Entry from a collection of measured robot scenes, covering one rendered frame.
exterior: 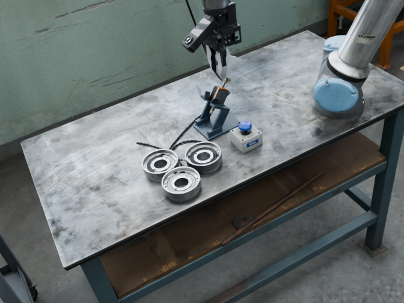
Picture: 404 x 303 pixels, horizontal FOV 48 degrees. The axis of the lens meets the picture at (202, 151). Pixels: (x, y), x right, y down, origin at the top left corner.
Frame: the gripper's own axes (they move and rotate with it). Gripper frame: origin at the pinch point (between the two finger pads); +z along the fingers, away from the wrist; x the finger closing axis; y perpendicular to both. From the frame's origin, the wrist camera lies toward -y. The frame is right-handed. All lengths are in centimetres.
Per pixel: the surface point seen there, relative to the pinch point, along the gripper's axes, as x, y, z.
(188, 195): -23.7, -26.3, 16.0
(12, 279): 37, -84, 78
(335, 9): 122, 169, 72
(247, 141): -16.9, -2.2, 14.7
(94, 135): 22.6, -36.6, 18.7
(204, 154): -11.4, -14.0, 16.6
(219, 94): -1.4, -0.8, 6.7
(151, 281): -21, -42, 45
